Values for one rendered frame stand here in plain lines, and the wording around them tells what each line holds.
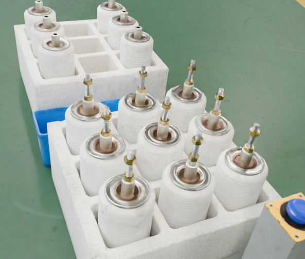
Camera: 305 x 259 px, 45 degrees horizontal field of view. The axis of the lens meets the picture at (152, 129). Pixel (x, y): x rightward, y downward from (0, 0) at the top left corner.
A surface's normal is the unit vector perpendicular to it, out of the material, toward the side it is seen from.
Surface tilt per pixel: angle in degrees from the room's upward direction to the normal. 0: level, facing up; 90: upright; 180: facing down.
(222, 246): 90
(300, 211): 0
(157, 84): 90
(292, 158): 0
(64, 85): 90
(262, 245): 90
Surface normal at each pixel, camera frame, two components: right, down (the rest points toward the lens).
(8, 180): 0.10, -0.78
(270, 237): -0.91, 0.18
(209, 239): 0.40, 0.60
